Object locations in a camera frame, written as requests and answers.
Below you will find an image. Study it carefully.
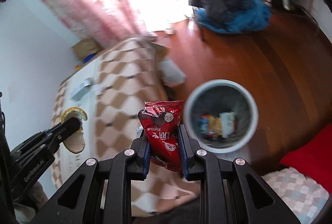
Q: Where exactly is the orange yellow noodle packet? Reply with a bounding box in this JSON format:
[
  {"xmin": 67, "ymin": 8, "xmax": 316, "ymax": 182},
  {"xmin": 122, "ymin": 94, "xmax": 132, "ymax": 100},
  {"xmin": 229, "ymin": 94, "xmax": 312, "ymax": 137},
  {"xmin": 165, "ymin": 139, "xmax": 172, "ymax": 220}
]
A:
[{"xmin": 61, "ymin": 107, "xmax": 88, "ymax": 154}]

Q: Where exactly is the red snack bag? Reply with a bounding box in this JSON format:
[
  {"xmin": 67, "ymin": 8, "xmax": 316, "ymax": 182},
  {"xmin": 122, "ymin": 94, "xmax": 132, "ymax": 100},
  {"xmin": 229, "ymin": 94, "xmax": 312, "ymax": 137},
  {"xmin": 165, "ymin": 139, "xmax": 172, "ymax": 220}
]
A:
[{"xmin": 138, "ymin": 100, "xmax": 183, "ymax": 173}]

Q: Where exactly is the white pink toothpaste box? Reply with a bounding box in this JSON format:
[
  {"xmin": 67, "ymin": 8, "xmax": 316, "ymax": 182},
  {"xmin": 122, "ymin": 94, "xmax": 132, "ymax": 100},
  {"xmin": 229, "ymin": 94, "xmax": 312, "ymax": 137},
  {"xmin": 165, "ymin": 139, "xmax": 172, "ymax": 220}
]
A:
[{"xmin": 220, "ymin": 112, "xmax": 235, "ymax": 139}]

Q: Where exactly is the white round trash bin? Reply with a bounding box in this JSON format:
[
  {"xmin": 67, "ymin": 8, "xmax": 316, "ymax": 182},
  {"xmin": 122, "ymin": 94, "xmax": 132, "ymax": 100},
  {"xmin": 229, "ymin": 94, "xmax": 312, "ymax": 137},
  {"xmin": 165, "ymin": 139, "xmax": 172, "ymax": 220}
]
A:
[{"xmin": 182, "ymin": 80, "xmax": 259, "ymax": 154}]

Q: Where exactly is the small blue white box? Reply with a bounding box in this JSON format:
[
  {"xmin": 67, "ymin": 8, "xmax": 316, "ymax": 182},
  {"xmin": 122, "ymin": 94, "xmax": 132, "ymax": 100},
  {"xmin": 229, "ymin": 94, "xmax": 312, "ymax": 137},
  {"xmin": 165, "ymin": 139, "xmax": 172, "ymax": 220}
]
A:
[{"xmin": 70, "ymin": 77, "xmax": 93, "ymax": 101}]

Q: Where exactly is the checkered brown table cloth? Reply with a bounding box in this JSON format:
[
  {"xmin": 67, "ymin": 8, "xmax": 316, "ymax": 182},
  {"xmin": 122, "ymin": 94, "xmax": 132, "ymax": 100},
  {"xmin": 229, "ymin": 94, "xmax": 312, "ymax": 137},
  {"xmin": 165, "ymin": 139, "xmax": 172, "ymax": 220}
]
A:
[{"xmin": 51, "ymin": 37, "xmax": 200, "ymax": 217}]

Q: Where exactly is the yellow packet in bin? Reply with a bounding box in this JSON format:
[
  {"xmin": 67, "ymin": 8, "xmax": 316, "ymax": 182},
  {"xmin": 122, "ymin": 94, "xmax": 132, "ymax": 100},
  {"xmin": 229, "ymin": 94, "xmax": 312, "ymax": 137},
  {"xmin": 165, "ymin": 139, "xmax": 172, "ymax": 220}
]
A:
[{"xmin": 200, "ymin": 115, "xmax": 222, "ymax": 139}]

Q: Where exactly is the pastel checkered pillow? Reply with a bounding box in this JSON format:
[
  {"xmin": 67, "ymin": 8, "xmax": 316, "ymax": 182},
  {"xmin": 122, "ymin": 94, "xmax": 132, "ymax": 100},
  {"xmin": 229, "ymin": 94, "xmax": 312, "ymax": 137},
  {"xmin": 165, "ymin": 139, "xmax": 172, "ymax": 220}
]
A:
[{"xmin": 262, "ymin": 167, "xmax": 330, "ymax": 223}]

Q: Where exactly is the red blanket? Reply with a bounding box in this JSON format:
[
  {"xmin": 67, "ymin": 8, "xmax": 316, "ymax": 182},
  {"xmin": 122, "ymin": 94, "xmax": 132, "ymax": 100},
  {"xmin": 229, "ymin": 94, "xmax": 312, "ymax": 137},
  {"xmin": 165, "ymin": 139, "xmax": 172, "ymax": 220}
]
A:
[{"xmin": 280, "ymin": 124, "xmax": 332, "ymax": 193}]

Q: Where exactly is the blue lidded white jar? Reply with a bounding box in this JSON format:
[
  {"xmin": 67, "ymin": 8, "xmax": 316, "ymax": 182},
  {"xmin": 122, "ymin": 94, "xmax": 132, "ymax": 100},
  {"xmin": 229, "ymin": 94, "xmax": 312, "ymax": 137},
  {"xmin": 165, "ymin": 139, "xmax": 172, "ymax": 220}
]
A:
[{"xmin": 83, "ymin": 53, "xmax": 96, "ymax": 63}]

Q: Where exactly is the brown paper bag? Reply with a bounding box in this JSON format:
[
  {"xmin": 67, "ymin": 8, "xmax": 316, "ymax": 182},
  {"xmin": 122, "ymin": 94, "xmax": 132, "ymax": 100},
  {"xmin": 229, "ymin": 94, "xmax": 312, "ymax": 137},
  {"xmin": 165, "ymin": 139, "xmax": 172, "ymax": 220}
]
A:
[{"xmin": 71, "ymin": 38, "xmax": 103, "ymax": 61}]

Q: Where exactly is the blue dark clothes pile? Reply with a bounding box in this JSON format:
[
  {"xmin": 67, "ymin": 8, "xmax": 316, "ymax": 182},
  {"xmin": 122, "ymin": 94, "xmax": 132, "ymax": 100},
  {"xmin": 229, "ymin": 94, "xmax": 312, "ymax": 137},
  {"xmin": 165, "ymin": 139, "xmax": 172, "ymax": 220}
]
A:
[{"xmin": 188, "ymin": 0, "xmax": 271, "ymax": 34}]

